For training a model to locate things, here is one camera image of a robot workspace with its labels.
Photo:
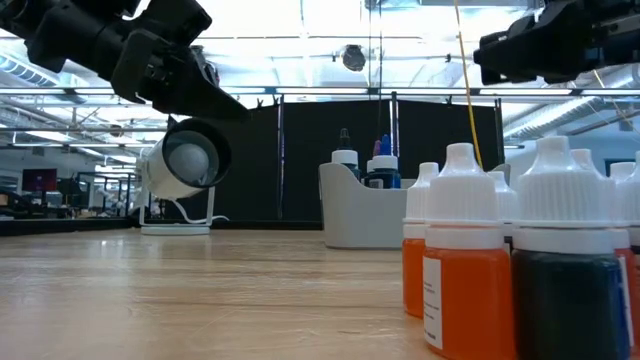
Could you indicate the black curtain partition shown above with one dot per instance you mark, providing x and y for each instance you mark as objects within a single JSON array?
[{"x": 325, "y": 130}]

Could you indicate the small dark blue dropper bottle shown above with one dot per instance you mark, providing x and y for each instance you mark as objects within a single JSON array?
[{"x": 565, "y": 300}]

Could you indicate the small white-capped dropper bottle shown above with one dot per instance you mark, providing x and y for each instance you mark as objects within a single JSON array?
[
  {"x": 585, "y": 160},
  {"x": 620, "y": 172}
]

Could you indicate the reddish-screen monitor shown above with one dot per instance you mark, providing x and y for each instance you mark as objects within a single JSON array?
[{"x": 40, "y": 180}]

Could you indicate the large bottle with blue tip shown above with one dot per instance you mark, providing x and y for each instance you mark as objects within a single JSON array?
[{"x": 385, "y": 162}]

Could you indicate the small orange dropper bottle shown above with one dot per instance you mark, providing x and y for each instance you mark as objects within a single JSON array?
[
  {"x": 470, "y": 300},
  {"x": 412, "y": 270},
  {"x": 630, "y": 280}
]

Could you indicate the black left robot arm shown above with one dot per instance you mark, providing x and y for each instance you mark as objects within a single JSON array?
[{"x": 60, "y": 35}]

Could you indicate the white cylindrical spotlight lamp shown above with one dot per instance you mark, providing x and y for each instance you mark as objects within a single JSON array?
[{"x": 170, "y": 170}]

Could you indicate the grey plastic bin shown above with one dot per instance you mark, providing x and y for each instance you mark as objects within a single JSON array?
[{"x": 355, "y": 215}]

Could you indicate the long ceiling light bar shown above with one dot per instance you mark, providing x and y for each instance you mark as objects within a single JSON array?
[{"x": 325, "y": 91}]

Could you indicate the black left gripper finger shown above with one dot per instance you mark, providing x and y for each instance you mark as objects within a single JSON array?
[{"x": 195, "y": 97}]

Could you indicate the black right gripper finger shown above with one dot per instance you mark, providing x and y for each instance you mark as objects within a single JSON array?
[{"x": 515, "y": 50}]

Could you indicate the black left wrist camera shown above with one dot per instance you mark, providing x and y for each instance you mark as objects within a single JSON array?
[{"x": 175, "y": 20}]

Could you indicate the large bottle with black tip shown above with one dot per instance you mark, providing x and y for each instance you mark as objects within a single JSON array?
[{"x": 345, "y": 157}]

